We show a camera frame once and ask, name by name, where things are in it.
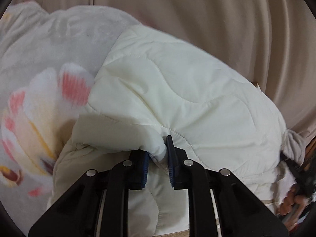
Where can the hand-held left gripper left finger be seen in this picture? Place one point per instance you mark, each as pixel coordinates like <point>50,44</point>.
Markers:
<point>145,170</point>

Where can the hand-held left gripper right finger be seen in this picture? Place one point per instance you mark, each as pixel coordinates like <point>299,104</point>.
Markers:
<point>170,164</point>

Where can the person's right hand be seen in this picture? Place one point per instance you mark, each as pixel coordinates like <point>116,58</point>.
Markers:
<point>290,201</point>

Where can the grey floral blanket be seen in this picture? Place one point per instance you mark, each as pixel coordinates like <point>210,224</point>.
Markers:
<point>42,79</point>

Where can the beige curtain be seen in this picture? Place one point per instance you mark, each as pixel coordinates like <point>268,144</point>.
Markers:
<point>197,5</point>

